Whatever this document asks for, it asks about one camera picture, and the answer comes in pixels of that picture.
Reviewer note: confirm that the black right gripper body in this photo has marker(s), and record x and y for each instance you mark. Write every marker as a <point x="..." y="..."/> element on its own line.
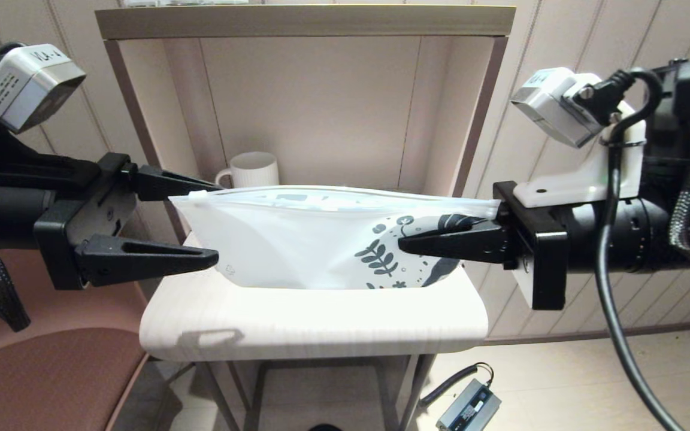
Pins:
<point x="548" y="263"/>

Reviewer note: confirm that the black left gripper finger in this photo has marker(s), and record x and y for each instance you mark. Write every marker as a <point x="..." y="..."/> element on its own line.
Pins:
<point x="141" y="257"/>
<point x="165" y="182"/>

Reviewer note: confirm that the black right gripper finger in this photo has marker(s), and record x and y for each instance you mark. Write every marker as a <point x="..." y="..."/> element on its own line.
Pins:
<point x="465" y="242"/>

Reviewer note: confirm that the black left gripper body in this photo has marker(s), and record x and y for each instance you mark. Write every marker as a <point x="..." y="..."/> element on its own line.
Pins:
<point x="81" y="209"/>

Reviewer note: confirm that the white floral zipper pouch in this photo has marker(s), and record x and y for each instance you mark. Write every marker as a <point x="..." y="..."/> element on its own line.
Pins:
<point x="297" y="239"/>

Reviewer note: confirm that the white ribbed mug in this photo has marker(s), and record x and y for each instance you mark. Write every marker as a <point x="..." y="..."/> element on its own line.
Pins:
<point x="255" y="170"/>

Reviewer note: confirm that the brown pink chair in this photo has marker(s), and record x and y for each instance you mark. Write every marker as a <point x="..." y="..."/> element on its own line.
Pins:
<point x="51" y="383"/>

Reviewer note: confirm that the grey power adapter box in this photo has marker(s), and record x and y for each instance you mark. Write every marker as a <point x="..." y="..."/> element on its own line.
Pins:
<point x="468" y="410"/>

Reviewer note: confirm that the light wooden desk with hutch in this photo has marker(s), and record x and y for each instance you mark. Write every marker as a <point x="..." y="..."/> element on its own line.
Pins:
<point x="333" y="108"/>

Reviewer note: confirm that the black rounded robot part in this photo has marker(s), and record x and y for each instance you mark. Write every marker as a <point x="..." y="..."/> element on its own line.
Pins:
<point x="324" y="428"/>

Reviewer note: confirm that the black left camera bracket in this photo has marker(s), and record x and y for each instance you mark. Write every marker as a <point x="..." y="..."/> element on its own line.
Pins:
<point x="33" y="167"/>

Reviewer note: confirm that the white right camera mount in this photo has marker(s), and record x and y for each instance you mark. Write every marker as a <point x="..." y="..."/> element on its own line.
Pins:
<point x="584" y="182"/>

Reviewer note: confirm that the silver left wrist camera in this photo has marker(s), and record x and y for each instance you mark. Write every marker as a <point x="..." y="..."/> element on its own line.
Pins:
<point x="27" y="84"/>

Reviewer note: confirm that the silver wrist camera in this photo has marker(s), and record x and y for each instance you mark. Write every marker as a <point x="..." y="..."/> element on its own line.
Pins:
<point x="551" y="108"/>
<point x="27" y="84"/>

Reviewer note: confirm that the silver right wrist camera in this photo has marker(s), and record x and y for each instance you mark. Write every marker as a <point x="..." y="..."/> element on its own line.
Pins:
<point x="551" y="108"/>

